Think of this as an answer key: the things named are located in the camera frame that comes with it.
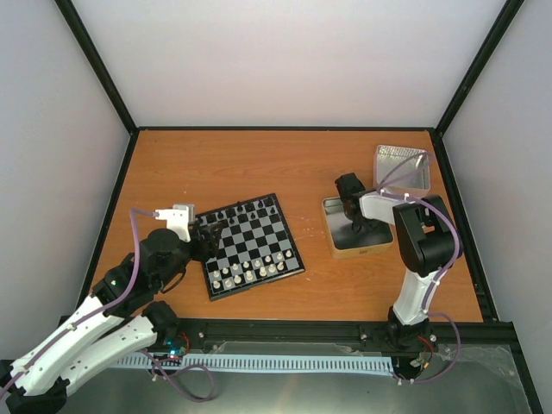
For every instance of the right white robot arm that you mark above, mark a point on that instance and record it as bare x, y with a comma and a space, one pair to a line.
428, 243

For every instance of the gold metal tin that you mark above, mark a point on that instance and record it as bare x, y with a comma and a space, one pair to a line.
346, 240

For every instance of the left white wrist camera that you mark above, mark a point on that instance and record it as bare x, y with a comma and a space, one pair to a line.
179, 219

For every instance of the black aluminium frame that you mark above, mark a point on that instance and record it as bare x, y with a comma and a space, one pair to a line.
491, 331

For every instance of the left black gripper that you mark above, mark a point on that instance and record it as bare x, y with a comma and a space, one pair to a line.
208, 246

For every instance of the black and silver chessboard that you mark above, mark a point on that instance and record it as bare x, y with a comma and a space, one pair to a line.
243, 250

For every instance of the light blue cable duct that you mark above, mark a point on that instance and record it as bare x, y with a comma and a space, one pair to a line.
265, 363

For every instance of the black chess piece set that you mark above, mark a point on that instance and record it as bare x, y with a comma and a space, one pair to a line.
258, 212

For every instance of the green lit circuit board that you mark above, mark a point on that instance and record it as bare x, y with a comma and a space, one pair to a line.
178, 347

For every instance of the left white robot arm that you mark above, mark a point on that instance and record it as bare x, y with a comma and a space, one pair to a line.
119, 317

